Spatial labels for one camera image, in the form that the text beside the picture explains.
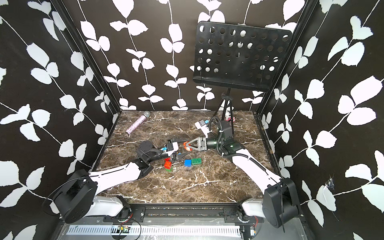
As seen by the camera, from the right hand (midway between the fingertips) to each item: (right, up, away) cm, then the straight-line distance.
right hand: (187, 145), depth 69 cm
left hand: (+1, +1, +1) cm, 1 cm away
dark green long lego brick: (+4, -14, +24) cm, 28 cm away
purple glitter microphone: (-40, +12, +42) cm, 59 cm away
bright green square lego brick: (-13, -18, +19) cm, 29 cm away
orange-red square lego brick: (-13, -13, +16) cm, 24 cm away
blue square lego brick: (-1, -14, +21) cm, 25 cm away
